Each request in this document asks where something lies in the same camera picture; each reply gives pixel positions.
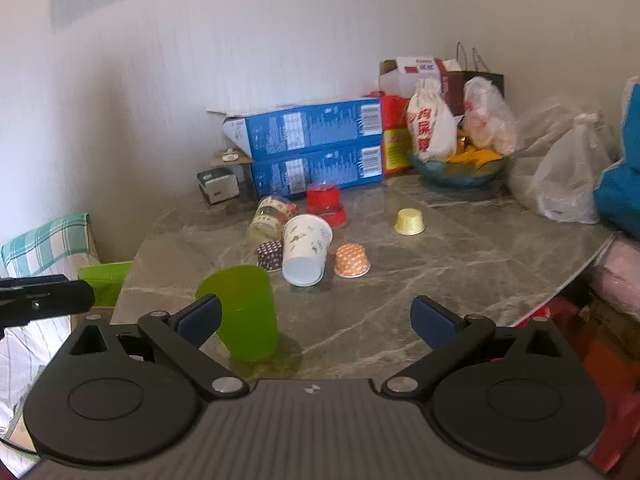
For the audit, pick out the green plaid cushion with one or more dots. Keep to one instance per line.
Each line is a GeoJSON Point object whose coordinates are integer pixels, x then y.
{"type": "Point", "coordinates": [45, 245]}

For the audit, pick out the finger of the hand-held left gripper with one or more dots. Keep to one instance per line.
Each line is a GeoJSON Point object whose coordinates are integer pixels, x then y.
{"type": "Point", "coordinates": [45, 297]}

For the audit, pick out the white striped cloth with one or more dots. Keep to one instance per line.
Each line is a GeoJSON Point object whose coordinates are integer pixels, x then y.
{"type": "Point", "coordinates": [25, 360]}

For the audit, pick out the yellow snack packets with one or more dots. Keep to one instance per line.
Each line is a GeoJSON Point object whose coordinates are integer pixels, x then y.
{"type": "Point", "coordinates": [472, 156]}

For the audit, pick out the red and yellow box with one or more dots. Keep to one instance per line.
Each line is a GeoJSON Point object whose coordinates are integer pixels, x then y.
{"type": "Point", "coordinates": [396, 140]}

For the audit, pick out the pink cloth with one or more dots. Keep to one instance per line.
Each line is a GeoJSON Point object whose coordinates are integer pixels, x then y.
{"type": "Point", "coordinates": [617, 275]}

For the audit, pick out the clear plastic bag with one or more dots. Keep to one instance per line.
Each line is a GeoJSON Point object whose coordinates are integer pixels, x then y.
{"type": "Point", "coordinates": [565, 170]}

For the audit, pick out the white cardboard carton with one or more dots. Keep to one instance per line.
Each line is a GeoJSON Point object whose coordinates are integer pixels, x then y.
{"type": "Point", "coordinates": [405, 75]}

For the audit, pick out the white plastic bag red print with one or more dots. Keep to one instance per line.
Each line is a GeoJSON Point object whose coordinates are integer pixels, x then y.
{"type": "Point", "coordinates": [487, 115]}

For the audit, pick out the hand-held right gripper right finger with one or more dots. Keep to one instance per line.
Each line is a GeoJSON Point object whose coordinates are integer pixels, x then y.
{"type": "Point", "coordinates": [433, 323]}

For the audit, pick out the blue cardboard box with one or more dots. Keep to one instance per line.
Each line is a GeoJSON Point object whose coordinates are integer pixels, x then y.
{"type": "Point", "coordinates": [310, 127]}
{"type": "Point", "coordinates": [315, 170]}

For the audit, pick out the small grey box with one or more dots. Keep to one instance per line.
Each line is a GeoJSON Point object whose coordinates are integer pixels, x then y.
{"type": "Point", "coordinates": [217, 186]}

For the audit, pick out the white printed paper cup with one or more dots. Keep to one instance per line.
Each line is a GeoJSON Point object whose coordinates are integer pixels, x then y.
{"type": "Point", "coordinates": [306, 255]}

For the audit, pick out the green plastic stool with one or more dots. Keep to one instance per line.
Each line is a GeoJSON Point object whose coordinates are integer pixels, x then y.
{"type": "Point", "coordinates": [102, 282]}

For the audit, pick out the white cloth pouch red print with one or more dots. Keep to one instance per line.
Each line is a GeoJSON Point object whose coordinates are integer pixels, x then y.
{"type": "Point", "coordinates": [431, 125]}

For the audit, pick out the purple dotted small cup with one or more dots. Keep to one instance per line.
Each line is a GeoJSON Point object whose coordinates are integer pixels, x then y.
{"type": "Point", "coordinates": [270, 255]}

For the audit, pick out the glass bowl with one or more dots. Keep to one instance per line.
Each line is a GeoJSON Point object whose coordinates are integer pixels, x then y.
{"type": "Point", "coordinates": [460, 175]}

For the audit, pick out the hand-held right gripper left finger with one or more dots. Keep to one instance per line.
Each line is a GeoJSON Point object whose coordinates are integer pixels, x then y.
{"type": "Point", "coordinates": [201, 318]}

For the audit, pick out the dark paper bag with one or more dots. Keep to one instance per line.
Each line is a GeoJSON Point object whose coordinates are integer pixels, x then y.
{"type": "Point", "coordinates": [457, 90]}

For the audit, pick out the yellow small cup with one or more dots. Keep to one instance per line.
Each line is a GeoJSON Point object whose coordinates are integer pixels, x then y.
{"type": "Point", "coordinates": [409, 221]}

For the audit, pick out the blue cloth bag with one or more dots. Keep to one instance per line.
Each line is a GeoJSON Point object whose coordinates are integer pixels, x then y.
{"type": "Point", "coordinates": [620, 195]}

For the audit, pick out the orange dotted small cup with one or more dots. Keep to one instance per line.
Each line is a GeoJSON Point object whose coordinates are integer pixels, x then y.
{"type": "Point", "coordinates": [352, 260]}

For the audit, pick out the green plastic cup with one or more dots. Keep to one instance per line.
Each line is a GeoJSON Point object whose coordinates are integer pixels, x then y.
{"type": "Point", "coordinates": [247, 310]}

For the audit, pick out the clear printed plastic cup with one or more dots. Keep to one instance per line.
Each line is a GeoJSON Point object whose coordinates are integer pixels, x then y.
{"type": "Point", "coordinates": [270, 215]}

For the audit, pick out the red plastic cup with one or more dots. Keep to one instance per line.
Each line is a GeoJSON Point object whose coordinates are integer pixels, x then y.
{"type": "Point", "coordinates": [324, 200]}

